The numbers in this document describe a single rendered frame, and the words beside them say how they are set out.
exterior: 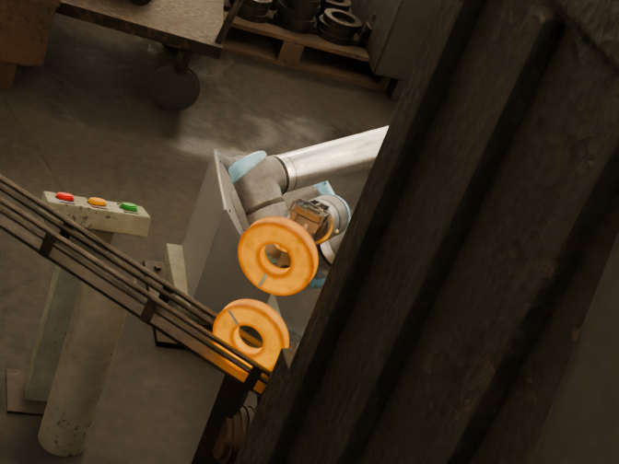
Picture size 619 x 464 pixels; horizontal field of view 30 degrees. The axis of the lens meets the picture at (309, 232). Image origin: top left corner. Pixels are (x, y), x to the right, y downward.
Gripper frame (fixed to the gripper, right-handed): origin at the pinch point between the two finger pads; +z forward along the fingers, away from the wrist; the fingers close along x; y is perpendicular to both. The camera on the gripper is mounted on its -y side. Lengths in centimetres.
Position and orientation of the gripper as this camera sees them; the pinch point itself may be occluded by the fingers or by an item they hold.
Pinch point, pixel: (281, 248)
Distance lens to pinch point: 216.2
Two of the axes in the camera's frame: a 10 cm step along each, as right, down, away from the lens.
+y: 4.0, -8.8, -2.4
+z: -2.6, 1.4, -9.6
